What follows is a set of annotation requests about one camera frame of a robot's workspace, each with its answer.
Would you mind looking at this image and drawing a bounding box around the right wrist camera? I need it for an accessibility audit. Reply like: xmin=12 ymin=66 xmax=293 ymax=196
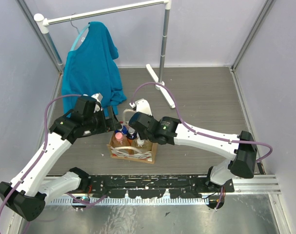
xmin=129 ymin=98 xmax=153 ymax=116

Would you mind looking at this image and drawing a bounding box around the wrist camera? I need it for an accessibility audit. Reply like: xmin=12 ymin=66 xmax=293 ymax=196
xmin=83 ymin=93 xmax=103 ymax=113
xmin=129 ymin=98 xmax=153 ymax=116

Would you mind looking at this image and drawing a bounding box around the pink cap bottle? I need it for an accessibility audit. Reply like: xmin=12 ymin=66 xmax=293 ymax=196
xmin=113 ymin=132 xmax=130 ymax=148

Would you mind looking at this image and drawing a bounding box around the white bottle grey cap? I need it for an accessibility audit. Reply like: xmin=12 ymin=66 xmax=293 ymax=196
xmin=137 ymin=134 xmax=145 ymax=146

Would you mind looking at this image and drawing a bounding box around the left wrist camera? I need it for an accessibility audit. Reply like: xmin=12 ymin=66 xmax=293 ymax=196
xmin=83 ymin=93 xmax=103 ymax=113

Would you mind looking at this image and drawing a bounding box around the teal t-shirt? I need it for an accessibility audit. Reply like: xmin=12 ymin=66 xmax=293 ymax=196
xmin=61 ymin=21 xmax=127 ymax=116

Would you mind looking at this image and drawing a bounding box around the burlap canvas bag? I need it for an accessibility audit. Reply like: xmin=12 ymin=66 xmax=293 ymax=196
xmin=107 ymin=109 xmax=157 ymax=164

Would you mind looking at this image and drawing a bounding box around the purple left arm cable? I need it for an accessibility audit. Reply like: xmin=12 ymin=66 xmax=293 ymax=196
xmin=0 ymin=94 xmax=107 ymax=234

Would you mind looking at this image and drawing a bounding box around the clear bottle white cap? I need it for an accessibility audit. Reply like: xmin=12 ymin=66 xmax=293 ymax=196
xmin=131 ymin=139 xmax=153 ymax=152

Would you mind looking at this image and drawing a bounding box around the light blue clothes hanger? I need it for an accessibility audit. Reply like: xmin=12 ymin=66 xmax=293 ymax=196
xmin=70 ymin=24 xmax=90 ymax=51

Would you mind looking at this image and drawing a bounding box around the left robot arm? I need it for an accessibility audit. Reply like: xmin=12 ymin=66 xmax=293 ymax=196
xmin=0 ymin=93 xmax=121 ymax=221

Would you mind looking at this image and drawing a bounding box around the white cable duct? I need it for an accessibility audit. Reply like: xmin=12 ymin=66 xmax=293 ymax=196
xmin=48 ymin=195 xmax=209 ymax=206

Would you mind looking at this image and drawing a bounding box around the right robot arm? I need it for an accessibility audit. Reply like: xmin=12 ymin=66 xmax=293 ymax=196
xmin=129 ymin=112 xmax=257 ymax=192

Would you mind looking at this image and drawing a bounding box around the white metal clothes rack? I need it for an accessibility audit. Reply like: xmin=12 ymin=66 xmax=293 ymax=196
xmin=33 ymin=0 xmax=176 ymax=109

